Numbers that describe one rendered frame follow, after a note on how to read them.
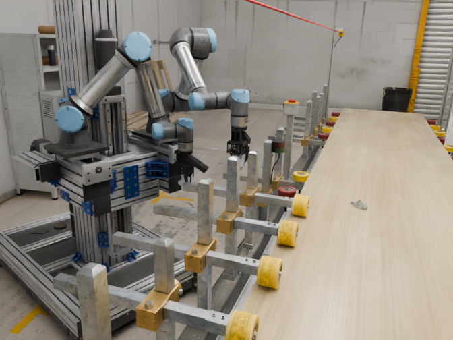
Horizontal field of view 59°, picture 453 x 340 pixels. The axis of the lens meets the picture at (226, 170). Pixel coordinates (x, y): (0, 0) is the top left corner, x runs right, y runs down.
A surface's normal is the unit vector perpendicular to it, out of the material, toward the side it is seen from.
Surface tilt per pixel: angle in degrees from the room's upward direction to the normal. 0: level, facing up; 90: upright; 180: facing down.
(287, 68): 90
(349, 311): 0
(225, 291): 0
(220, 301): 0
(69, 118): 95
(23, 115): 90
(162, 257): 90
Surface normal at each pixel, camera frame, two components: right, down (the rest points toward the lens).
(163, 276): -0.33, 0.29
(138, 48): 0.36, 0.21
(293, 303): 0.03, -0.95
